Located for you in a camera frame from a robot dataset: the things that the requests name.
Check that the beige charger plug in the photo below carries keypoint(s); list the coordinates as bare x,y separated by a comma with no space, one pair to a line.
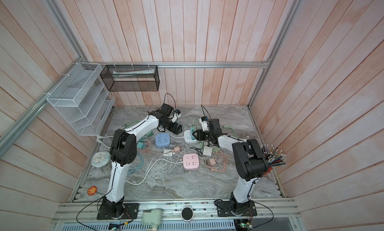
211,162

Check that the pink power strip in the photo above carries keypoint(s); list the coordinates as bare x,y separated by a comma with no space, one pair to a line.
191,161

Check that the red pencil cup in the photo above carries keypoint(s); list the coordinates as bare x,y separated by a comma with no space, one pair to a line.
274,157

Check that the black mesh basket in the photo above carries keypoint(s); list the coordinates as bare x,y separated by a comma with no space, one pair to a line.
131,78

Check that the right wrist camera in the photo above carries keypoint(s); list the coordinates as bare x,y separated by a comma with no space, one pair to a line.
205,123

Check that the white power strip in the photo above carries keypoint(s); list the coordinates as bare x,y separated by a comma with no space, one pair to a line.
189,138

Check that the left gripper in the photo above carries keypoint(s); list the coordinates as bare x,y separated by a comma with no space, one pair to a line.
173,129

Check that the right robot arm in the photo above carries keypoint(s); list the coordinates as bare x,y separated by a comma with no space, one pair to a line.
250,161

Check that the teal charger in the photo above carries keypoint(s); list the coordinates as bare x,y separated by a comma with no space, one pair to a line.
140,145

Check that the white round clock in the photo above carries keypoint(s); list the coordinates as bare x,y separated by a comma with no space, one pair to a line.
100,159

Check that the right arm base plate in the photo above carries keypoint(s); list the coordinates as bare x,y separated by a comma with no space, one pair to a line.
232,208

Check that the blue power strip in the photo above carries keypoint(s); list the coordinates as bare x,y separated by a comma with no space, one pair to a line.
162,140

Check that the pink charger plug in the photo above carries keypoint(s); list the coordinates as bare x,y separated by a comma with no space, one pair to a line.
177,149

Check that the black round speaker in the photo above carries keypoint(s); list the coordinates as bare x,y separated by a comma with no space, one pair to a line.
187,213

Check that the white wire shelf rack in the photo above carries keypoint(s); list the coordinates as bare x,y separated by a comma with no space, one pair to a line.
84,104

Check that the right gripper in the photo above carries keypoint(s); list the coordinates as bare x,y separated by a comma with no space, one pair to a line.
200,134

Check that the white box device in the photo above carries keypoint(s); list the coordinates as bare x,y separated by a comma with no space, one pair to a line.
152,218

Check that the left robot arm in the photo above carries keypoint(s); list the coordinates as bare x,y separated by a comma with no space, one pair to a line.
123,152

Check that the red round sticker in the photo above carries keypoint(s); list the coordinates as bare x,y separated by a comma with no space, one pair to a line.
92,190

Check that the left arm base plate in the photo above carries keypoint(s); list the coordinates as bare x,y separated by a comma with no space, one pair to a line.
118,211

